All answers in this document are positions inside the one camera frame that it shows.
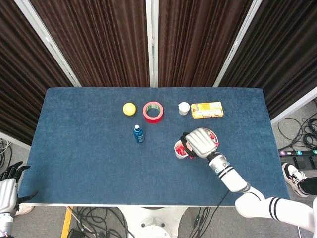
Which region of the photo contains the red tape roll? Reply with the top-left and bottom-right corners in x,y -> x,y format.
142,101 -> 164,124

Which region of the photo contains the white table pedestal base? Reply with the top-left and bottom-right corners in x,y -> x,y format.
116,206 -> 188,238

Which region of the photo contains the yellow ball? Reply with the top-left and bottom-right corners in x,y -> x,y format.
122,102 -> 137,117

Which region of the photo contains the blue spray bottle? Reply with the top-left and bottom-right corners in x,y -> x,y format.
133,124 -> 145,144

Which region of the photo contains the black trouser leg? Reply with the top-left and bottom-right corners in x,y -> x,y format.
298,177 -> 317,196

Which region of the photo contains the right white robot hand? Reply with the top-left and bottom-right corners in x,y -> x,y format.
180,127 -> 219,160

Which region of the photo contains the blue fabric table cover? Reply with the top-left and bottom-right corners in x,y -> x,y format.
24,87 -> 292,206

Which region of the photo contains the white paper cup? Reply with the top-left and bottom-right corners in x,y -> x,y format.
174,140 -> 194,160

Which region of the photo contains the white partition frame post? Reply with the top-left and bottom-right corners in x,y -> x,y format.
0,131 -> 32,151
270,85 -> 317,126
13,0 -> 82,88
213,0 -> 264,88
145,0 -> 159,88

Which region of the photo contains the black foot pedal box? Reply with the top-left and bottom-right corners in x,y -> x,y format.
292,155 -> 317,169

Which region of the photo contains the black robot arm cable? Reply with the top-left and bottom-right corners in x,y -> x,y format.
212,189 -> 231,219

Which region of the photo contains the round metal plate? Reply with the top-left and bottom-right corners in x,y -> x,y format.
198,127 -> 220,152

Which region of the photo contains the black power adapter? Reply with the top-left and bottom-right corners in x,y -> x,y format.
67,228 -> 84,238

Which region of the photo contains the small white jar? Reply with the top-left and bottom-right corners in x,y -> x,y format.
178,102 -> 191,116

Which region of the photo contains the yellow snack box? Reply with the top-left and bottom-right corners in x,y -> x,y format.
190,101 -> 225,120

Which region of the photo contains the white black sneaker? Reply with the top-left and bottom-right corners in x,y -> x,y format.
281,162 -> 309,198

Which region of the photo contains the brown pleated curtain panel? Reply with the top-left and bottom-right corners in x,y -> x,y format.
0,0 -> 75,147
219,0 -> 317,119
158,0 -> 255,88
29,0 -> 151,88

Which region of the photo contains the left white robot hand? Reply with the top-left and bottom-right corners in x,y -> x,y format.
0,161 -> 39,214

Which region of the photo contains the black floor cable bundle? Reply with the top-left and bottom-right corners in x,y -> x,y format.
66,207 -> 136,238
276,98 -> 317,151
189,207 -> 211,238

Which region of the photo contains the grey floor cable bundle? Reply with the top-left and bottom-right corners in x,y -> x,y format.
0,138 -> 13,169

